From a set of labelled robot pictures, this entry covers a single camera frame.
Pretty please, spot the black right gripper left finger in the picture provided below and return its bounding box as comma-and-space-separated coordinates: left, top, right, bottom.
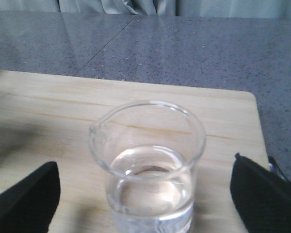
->
0, 161, 61, 233

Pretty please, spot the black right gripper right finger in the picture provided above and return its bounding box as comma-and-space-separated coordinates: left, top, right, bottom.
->
230, 153, 291, 233

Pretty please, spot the clear glass beaker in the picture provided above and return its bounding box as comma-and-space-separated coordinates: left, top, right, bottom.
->
89, 100, 206, 233

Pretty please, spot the light wooden cutting board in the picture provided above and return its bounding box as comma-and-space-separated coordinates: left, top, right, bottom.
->
0, 71, 268, 233

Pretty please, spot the grey curtain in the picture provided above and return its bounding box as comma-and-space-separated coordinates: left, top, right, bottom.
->
0, 0, 291, 19

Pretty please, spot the black metal board handle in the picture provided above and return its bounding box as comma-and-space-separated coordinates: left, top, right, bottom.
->
268, 156, 289, 182

